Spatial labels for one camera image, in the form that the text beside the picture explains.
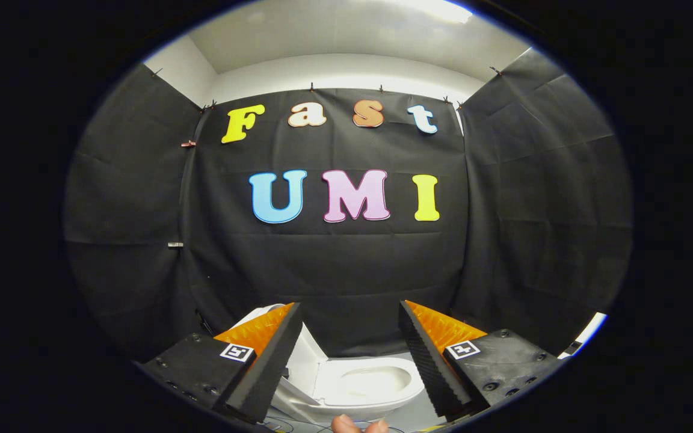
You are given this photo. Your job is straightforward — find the white toilet bowl with seat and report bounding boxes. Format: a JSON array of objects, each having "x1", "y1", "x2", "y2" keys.
[{"x1": 271, "y1": 357, "x2": 427, "y2": 423}]

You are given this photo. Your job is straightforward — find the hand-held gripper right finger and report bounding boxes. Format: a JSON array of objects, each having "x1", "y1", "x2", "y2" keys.
[{"x1": 398, "y1": 300, "x2": 564, "y2": 423}]

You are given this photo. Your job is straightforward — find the white panel with slots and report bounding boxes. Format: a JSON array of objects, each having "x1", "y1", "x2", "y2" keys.
[{"x1": 557, "y1": 312, "x2": 608, "y2": 360}]

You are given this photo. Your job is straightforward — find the black backdrop cloth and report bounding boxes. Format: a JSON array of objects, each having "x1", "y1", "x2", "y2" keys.
[{"x1": 63, "y1": 47, "x2": 635, "y2": 363}]

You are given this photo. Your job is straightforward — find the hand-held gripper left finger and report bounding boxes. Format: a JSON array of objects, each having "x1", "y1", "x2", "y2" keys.
[{"x1": 135, "y1": 302, "x2": 303, "y2": 424}]

